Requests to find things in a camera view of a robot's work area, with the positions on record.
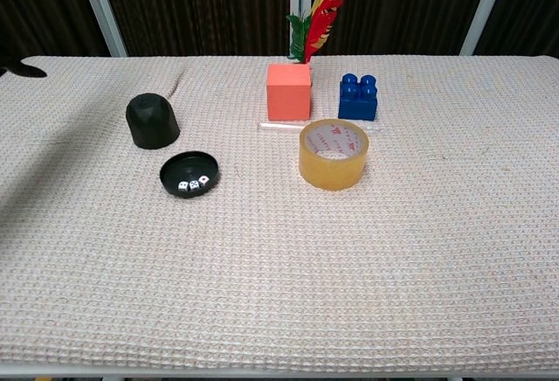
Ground yellowish packing tape roll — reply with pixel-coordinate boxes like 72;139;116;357
299;118;370;192

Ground beige waffle tablecloth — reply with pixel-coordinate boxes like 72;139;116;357
0;54;559;371

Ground black dice cup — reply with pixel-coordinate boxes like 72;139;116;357
125;94;182;151

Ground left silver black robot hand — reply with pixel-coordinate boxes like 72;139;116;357
0;0;71;80

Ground dark brown curtain panel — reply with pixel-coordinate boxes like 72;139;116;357
474;0;559;57
305;0;495;57
95;0;302;57
0;0;111;74

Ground clear plastic tube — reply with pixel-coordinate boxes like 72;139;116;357
258;121;379;135

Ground red yellow green feather shuttlecock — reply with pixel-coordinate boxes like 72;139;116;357
286;0;345;67

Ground orange foam cube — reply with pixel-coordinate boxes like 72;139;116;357
266;64;314;122

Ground blue building brick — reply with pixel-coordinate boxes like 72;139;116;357
337;73;379;122

